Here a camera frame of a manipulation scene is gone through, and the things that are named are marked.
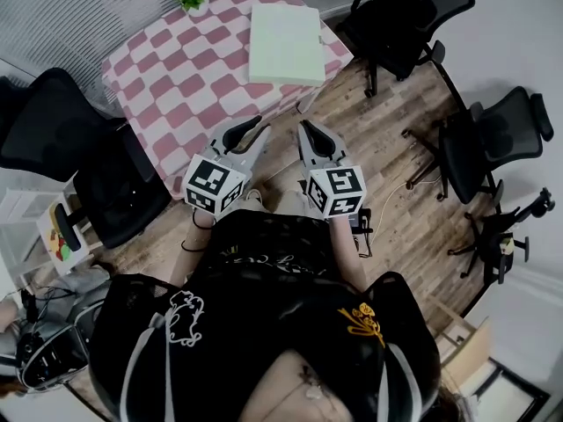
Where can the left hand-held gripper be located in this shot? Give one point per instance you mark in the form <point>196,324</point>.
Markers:
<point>211,183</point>

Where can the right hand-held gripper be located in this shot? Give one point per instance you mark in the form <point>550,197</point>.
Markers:
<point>336,189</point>

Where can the white object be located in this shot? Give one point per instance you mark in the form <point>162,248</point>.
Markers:
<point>286,42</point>

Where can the person's left forearm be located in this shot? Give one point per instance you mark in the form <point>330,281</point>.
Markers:
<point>191,259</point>

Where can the person's right forearm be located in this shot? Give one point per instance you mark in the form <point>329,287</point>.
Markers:
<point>347,253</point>

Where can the grey table leg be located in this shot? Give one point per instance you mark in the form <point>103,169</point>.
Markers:
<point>306,103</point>

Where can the person's legs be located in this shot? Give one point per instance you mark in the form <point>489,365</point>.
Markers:
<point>290,200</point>

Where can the pink checkered tablecloth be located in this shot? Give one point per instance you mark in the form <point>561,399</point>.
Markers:
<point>189,77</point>

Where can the black power adapter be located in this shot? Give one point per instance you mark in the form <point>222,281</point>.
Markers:
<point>361,222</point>

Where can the black wrist band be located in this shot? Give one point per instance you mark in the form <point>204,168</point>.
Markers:
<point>189,248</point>
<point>196,224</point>

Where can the person's black patterned top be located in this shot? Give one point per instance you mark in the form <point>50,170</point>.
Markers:
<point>264,288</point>

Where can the black office chair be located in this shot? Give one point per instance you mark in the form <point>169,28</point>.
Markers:
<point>488,143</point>
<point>66,143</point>
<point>400,20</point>
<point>497,240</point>

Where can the white shelf cart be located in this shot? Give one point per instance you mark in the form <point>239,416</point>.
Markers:
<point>31,222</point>

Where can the cardboard box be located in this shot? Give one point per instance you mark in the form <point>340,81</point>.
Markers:
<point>464,345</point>

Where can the black grey-rimmed device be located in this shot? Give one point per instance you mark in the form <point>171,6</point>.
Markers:
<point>53,358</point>

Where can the black-framed glass panel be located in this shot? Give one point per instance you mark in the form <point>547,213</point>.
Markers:
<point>506,389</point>

